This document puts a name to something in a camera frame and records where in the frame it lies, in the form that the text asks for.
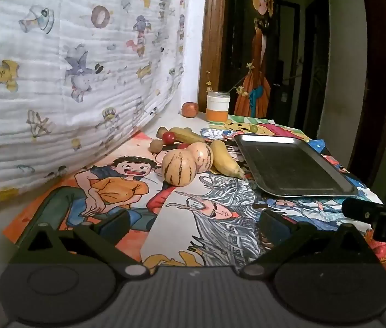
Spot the yellow flower sprig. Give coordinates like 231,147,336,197
205,62,255,97

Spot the thick yellow banana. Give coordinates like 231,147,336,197
210,139,245,179

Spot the red apple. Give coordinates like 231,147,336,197
181,102,199,118

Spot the wall poster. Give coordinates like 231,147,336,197
234,0,277,118

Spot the printed blanket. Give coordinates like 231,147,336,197
0,0,193,212

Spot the striped pepino melon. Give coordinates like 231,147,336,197
185,142,214,171
161,150,198,187

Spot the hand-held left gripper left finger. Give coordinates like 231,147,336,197
7,208,151,281

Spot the thin yellow banana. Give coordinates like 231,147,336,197
169,127,206,144

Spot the metal tray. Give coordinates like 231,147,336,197
234,134,359,198

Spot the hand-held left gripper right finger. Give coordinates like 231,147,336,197
241,210,383,280

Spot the drawing of white-haired figure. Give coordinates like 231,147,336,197
141,172,272,268

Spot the drawing of two boys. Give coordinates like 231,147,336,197
3,131,180,267

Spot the white and orange cup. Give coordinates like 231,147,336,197
207,91,230,124

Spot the drawing of yellow bear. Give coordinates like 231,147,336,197
201,114,313,141

